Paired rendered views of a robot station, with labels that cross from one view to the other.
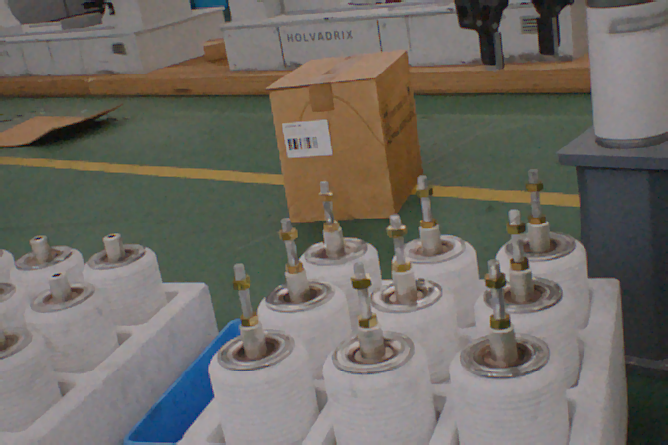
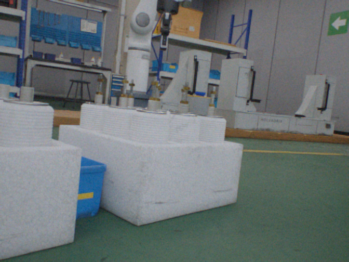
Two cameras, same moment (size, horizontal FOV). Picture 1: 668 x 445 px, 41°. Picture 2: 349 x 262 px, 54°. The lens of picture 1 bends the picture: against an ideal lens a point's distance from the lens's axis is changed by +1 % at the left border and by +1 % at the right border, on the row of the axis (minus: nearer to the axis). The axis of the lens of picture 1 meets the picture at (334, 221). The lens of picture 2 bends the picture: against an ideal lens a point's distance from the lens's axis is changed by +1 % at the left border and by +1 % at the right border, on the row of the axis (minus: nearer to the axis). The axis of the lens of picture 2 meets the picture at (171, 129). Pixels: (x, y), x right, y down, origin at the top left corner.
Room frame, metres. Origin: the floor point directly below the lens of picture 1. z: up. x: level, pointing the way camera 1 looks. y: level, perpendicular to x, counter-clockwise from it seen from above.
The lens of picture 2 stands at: (0.41, 0.86, 0.28)
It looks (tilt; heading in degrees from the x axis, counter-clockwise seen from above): 5 degrees down; 292
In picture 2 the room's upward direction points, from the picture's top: 6 degrees clockwise
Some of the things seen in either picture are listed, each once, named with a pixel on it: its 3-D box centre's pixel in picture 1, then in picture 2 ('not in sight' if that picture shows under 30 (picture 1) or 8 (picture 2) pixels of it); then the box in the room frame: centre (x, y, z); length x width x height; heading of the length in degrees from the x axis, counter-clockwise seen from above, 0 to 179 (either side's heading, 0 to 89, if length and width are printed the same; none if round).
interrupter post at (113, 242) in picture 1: (114, 248); not in sight; (1.10, 0.29, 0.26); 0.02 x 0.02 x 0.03
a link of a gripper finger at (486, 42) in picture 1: (480, 40); (164, 37); (0.88, -0.17, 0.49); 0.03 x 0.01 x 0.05; 115
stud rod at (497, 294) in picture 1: (498, 302); (212, 99); (0.68, -0.12, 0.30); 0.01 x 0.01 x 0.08; 75
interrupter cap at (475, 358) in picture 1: (504, 356); (210, 116); (0.68, -0.12, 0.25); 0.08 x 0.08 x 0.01
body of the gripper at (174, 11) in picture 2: not in sight; (166, 14); (0.90, -0.21, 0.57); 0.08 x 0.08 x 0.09
